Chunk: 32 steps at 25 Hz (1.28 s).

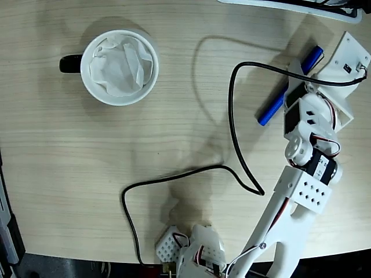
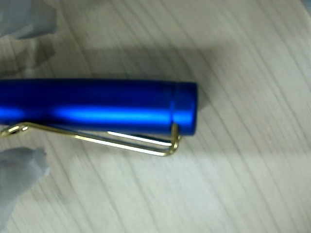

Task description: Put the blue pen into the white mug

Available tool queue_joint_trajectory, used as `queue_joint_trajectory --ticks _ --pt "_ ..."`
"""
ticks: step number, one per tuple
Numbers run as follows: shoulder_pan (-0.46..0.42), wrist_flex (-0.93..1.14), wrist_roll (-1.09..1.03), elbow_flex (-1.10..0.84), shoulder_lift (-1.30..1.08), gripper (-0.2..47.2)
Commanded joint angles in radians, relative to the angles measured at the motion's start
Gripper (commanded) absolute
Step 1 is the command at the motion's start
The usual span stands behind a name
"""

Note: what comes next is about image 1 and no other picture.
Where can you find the dark mat with pale border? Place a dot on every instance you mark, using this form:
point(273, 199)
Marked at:
point(319, 11)

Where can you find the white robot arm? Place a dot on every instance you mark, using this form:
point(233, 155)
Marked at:
point(290, 208)

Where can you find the blue metallic pen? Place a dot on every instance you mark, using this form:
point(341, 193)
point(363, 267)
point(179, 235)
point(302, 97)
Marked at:
point(269, 113)

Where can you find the crumpled white tissue paper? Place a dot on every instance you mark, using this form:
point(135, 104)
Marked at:
point(116, 72)

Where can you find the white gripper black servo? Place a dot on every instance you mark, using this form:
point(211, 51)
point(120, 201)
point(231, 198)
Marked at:
point(296, 76)

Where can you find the white camera bracket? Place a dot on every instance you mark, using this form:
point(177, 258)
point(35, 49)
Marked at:
point(345, 52)

